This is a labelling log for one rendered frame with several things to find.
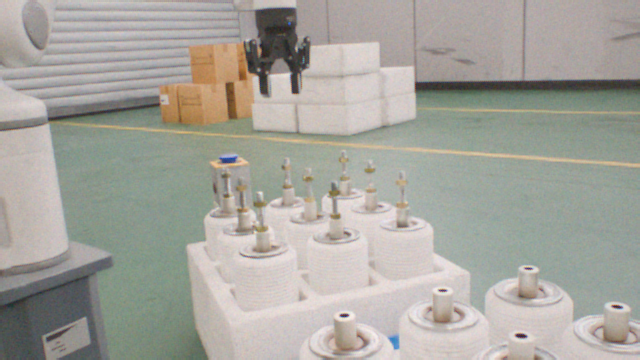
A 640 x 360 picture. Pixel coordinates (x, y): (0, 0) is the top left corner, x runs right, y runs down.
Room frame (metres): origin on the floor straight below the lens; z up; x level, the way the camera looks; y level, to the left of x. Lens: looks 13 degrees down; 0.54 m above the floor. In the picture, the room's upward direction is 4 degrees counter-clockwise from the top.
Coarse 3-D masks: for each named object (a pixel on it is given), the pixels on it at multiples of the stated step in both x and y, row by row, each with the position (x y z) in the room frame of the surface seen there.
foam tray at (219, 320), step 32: (192, 256) 1.05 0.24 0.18; (192, 288) 1.10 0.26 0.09; (224, 288) 0.88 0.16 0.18; (384, 288) 0.85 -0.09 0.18; (416, 288) 0.85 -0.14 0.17; (224, 320) 0.79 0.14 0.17; (256, 320) 0.77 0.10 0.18; (288, 320) 0.78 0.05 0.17; (320, 320) 0.80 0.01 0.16; (384, 320) 0.84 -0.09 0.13; (224, 352) 0.82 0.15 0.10; (256, 352) 0.77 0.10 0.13; (288, 352) 0.78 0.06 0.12
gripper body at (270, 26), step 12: (264, 12) 1.08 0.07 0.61; (276, 12) 1.08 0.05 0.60; (288, 12) 1.09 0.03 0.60; (264, 24) 1.08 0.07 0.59; (276, 24) 1.08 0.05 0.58; (288, 24) 1.09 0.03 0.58; (264, 36) 1.08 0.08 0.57; (276, 36) 1.10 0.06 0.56; (288, 36) 1.12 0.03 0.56; (264, 48) 1.10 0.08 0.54
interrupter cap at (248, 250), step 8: (272, 240) 0.88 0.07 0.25; (240, 248) 0.85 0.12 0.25; (248, 248) 0.86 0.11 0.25; (272, 248) 0.86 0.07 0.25; (280, 248) 0.84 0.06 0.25; (288, 248) 0.85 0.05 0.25; (248, 256) 0.82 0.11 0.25; (256, 256) 0.82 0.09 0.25; (264, 256) 0.81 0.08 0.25; (272, 256) 0.82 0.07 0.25
